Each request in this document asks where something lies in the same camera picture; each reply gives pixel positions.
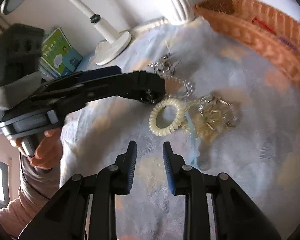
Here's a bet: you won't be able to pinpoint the silver hair clips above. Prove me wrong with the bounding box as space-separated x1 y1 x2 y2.
148 53 175 76

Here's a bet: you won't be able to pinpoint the cream spiral hair tie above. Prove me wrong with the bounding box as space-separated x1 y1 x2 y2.
148 97 187 137

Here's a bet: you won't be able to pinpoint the crystal bead jewelry pile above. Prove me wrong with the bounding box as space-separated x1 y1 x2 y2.
181 94 241 144

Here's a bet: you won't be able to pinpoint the light blue plastic clip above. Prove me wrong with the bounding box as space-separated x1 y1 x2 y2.
185 111 199 169

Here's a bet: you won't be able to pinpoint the purple spiral hair tie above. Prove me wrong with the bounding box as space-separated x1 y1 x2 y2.
277 37 298 51

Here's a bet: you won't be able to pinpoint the left forearm pink sleeve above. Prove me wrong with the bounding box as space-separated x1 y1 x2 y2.
0 156 61 239

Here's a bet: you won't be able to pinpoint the person's left hand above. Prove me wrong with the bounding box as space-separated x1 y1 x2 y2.
10 128 63 170

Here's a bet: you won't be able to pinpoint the white desk lamp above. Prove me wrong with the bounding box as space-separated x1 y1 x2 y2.
0 0 132 66

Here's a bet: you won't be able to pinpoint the green cover book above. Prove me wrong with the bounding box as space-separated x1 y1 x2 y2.
39 27 83 78

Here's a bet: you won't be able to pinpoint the fan pattern table cloth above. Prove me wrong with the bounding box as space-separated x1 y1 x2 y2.
61 17 300 239

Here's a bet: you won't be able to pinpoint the white ribbed vase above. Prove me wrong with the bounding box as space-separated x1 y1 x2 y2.
164 0 195 25

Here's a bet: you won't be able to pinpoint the brown wicker basket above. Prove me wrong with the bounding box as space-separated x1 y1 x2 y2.
193 0 300 90

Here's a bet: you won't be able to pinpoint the black cable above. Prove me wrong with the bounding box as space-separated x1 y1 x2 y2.
19 152 52 201

